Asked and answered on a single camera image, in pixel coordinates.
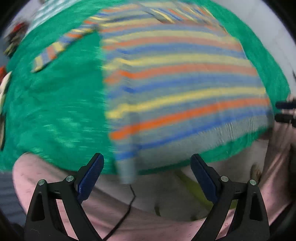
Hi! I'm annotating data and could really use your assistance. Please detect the striped knit sweater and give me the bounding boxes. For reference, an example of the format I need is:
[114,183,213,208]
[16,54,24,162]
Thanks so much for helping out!
[32,1,273,183]

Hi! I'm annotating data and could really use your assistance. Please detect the pile of clothes on bed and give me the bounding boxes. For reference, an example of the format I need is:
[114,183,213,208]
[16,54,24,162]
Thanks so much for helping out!
[4,21,29,58]

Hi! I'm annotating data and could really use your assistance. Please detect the pink patterned trousers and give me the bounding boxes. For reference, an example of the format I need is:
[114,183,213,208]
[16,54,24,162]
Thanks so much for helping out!
[13,123,295,240]

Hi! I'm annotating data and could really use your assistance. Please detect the green bed blanket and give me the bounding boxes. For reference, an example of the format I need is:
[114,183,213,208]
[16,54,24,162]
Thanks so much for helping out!
[1,1,290,175]

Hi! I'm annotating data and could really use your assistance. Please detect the orange folded cloth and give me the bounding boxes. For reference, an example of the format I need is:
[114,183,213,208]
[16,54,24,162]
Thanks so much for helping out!
[0,66,6,82]

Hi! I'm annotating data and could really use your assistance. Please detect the checked teal bed sheet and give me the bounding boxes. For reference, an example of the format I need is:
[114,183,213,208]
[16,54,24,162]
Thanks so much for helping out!
[26,0,79,35]

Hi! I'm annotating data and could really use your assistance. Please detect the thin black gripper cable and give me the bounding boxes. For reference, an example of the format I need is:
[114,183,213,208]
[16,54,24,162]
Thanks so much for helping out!
[102,184,137,241]

